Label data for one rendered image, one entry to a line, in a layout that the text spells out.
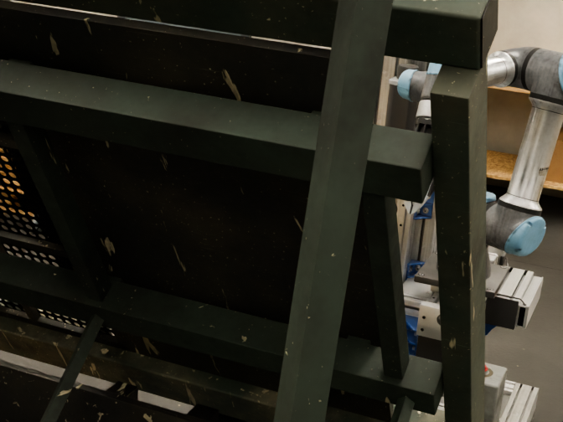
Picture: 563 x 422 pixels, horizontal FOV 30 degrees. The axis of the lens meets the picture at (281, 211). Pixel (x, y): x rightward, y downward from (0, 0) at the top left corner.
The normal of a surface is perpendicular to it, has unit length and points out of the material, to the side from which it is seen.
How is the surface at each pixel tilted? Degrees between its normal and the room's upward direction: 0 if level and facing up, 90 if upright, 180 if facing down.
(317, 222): 83
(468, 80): 33
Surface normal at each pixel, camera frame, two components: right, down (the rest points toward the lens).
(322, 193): -0.91, -0.07
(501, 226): -0.69, -0.07
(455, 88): -0.14, -0.66
